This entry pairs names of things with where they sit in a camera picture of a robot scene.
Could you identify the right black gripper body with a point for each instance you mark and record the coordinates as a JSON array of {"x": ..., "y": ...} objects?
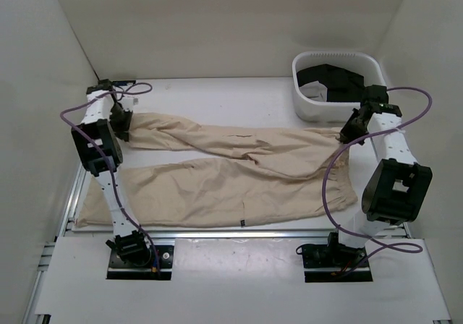
[{"x": 353, "y": 129}]

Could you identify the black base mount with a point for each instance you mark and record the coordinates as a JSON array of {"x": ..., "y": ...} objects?
[
  {"x": 332, "y": 262},
  {"x": 141, "y": 264}
]

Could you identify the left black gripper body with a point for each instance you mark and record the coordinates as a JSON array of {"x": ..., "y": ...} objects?
[{"x": 119, "y": 118}]

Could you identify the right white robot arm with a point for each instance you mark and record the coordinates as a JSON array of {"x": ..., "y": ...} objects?
[{"x": 398, "y": 186}]

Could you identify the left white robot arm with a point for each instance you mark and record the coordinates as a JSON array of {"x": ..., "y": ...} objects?
[{"x": 108, "y": 114}]

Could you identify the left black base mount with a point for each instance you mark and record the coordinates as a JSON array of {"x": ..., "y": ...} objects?
[{"x": 141, "y": 264}]

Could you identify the beige trousers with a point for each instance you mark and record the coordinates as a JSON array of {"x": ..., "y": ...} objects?
[{"x": 248, "y": 177}]

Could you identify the black trousers in basket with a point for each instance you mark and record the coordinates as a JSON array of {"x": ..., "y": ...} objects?
[{"x": 342, "y": 85}]

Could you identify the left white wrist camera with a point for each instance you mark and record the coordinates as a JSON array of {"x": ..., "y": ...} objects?
[{"x": 128, "y": 103}]

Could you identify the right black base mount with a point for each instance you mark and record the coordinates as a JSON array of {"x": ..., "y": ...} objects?
[{"x": 332, "y": 262}]

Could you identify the white front cover plate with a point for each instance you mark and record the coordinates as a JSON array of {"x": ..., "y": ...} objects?
[{"x": 236, "y": 281}]

